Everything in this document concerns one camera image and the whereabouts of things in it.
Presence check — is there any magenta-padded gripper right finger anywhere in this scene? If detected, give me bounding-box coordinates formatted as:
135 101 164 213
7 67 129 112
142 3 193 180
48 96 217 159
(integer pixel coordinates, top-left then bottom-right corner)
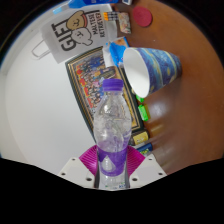
124 144 168 189

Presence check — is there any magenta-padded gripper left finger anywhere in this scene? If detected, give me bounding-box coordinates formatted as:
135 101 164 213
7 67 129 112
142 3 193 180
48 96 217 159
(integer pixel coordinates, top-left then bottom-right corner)
58 144 100 189

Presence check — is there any clear purple-capped water bottle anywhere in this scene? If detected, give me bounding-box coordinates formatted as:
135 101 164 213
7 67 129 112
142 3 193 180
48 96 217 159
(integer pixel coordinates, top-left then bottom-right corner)
92 78 133 190

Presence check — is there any amber pump bottle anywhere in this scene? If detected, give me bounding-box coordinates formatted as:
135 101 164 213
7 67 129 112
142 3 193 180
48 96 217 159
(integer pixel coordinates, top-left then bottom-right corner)
130 130 150 146

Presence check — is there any framed group photo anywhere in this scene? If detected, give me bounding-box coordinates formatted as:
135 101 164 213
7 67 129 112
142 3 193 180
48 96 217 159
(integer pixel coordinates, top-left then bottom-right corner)
64 45 145 141

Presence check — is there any blue patterned paper cup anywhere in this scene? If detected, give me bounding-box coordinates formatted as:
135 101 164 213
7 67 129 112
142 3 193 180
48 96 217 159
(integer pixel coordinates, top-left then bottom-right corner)
123 46 183 99

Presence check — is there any blue tissue pack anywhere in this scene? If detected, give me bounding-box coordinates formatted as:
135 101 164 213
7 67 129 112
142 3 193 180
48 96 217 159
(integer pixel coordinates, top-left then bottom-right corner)
102 36 130 69

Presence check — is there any white paper gift bag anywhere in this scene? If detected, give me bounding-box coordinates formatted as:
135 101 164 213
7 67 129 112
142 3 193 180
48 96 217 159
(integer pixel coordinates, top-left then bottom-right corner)
31 9 118 64

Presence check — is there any small card pack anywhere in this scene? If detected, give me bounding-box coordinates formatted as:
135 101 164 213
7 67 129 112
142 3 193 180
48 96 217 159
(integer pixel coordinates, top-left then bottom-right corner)
116 12 133 35

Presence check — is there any flat round red coaster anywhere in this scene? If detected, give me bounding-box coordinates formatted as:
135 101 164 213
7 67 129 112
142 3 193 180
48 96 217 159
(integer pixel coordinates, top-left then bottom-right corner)
132 5 153 28

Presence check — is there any colourful puzzle cube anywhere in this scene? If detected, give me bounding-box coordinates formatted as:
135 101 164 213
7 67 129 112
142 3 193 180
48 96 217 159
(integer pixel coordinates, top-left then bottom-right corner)
102 11 119 22

